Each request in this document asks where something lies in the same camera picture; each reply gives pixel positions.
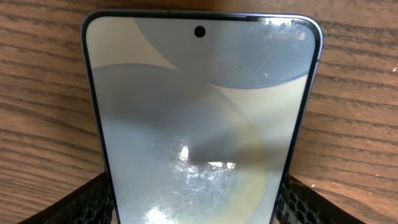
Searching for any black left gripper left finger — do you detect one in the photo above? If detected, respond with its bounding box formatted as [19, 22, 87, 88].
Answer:
[19, 172, 114, 224]

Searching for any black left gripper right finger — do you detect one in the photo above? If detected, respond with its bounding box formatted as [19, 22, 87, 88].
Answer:
[275, 175, 364, 224]

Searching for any Samsung Galaxy smartphone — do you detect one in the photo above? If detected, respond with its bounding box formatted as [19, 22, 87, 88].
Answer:
[80, 9, 323, 223]

